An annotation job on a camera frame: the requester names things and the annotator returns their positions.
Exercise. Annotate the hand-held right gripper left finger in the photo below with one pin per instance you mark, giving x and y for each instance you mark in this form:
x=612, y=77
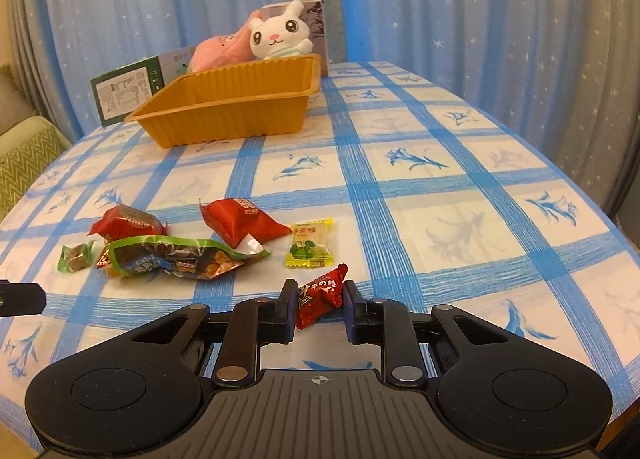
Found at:
x=287, y=313

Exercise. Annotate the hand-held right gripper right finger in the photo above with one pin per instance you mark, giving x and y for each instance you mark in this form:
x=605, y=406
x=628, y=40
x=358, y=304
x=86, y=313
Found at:
x=350, y=313

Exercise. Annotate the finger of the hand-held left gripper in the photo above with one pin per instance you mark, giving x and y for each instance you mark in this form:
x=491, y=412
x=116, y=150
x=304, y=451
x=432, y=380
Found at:
x=22, y=300

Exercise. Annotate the small dark red candy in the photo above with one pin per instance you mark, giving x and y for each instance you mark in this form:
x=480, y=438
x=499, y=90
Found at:
x=315, y=300

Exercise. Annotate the yellow green candy packet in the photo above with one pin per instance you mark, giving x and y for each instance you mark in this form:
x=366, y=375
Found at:
x=307, y=249

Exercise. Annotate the small green candy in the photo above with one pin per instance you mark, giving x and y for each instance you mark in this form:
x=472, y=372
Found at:
x=75, y=257

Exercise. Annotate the red pillow-shaped snack packet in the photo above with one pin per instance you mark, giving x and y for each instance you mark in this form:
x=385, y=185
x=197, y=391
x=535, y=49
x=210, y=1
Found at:
x=240, y=221

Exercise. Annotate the long green snack bag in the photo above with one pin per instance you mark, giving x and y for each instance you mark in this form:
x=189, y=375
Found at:
x=175, y=260

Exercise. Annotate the round red snack packet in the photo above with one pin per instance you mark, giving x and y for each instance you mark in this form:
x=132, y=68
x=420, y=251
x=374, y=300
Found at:
x=125, y=224

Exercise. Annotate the yellow ribbed plastic tray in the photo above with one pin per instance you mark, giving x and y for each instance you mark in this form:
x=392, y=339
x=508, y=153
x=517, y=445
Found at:
x=225, y=119

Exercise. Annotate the green zigzag pillow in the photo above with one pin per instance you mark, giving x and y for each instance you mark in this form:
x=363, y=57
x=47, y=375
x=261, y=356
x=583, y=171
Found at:
x=20, y=169

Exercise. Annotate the olive grey cushion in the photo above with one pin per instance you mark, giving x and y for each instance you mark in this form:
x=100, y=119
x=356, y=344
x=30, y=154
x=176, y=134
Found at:
x=10, y=94

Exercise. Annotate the green and white carton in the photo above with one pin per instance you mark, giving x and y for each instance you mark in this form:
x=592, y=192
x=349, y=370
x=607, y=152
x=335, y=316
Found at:
x=125, y=94

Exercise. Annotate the grey pleated curtain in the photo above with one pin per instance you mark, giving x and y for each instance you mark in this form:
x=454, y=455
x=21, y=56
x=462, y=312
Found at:
x=30, y=39

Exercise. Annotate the pink plush toy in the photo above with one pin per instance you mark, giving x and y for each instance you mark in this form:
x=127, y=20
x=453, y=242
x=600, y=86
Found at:
x=220, y=51

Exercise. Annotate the grey floral print box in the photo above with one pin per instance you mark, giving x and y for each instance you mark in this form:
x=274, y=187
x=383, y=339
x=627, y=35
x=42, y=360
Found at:
x=318, y=34

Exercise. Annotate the white bunny plush toy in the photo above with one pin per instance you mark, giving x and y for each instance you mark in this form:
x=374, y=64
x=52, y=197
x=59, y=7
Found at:
x=275, y=31

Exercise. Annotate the blue star curtain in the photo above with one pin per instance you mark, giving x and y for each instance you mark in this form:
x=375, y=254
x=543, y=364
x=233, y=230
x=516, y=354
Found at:
x=425, y=4

